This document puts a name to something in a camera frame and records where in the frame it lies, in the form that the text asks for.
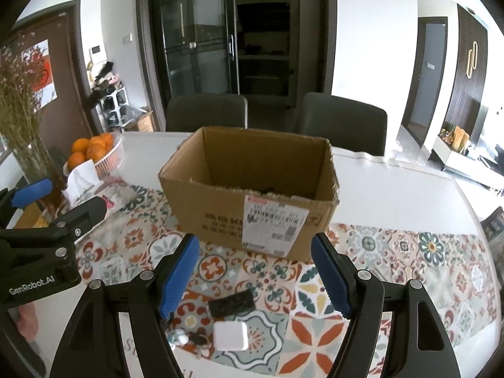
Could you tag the white cube charger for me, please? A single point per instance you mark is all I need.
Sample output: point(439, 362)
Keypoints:
point(230, 335)

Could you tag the dark wooden chair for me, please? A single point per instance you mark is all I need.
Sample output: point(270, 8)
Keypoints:
point(494, 226)

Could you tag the brown entrance door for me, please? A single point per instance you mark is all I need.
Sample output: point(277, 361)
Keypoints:
point(71, 78)

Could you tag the white shoe rack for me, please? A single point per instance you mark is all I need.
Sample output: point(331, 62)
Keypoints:
point(114, 108)

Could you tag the yellow woven box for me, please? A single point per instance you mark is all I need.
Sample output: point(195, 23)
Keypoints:
point(31, 216)

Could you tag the small floor cardboard box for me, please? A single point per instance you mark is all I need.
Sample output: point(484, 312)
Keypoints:
point(146, 122)

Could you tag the dark grey dining chair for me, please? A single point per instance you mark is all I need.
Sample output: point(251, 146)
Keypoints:
point(342, 126)
point(204, 112)

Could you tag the television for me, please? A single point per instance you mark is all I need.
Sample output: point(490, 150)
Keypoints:
point(483, 126)

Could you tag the black rectangular device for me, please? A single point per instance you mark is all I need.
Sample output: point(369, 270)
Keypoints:
point(231, 303)

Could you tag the white astronaut figurine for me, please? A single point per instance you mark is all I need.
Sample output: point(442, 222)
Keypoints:
point(177, 338)

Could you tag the dried flower bunch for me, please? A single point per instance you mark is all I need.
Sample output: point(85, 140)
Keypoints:
point(19, 98)

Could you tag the grey interior door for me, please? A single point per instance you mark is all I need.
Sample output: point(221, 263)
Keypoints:
point(427, 82)

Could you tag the patterned tile-print table runner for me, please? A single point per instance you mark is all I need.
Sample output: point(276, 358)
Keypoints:
point(275, 279)

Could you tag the gold loop wall lamp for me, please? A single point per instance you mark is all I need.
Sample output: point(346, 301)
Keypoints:
point(468, 63)

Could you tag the brown cardboard box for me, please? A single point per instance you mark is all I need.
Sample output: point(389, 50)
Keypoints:
point(220, 212)

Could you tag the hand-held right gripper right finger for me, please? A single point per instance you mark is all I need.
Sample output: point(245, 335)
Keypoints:
point(332, 279)

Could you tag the person's left forearm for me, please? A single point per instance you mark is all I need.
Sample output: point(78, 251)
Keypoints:
point(28, 323)

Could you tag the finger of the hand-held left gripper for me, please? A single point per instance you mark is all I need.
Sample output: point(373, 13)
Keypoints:
point(86, 212)
point(31, 193)

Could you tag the red door poster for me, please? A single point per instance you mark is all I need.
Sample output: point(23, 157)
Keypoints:
point(41, 75)

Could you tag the dark glass sliding door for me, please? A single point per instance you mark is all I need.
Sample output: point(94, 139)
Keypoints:
point(197, 47)

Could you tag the dark slatted wall panel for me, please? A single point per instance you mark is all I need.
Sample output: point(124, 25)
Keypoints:
point(456, 106)

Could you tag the white tissue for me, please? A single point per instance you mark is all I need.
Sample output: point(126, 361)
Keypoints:
point(82, 181)

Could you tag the wall light switch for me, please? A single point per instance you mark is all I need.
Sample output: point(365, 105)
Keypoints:
point(126, 38)

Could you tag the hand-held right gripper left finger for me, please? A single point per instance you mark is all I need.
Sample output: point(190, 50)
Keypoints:
point(179, 279)

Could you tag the orange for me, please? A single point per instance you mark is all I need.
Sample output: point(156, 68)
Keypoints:
point(80, 146)
point(76, 160)
point(96, 152)
point(107, 139)
point(96, 141)

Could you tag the leaf-print tissue box cover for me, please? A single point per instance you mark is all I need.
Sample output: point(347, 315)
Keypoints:
point(118, 197)

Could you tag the wall intercom panel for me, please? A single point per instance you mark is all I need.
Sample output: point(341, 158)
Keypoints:
point(97, 53)

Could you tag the glass vase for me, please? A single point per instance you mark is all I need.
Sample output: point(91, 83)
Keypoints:
point(33, 161)

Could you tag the white television cabinet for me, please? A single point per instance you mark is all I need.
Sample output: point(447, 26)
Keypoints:
point(464, 161)

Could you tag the white fruit basket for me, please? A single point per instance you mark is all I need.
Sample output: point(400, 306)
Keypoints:
point(112, 157)

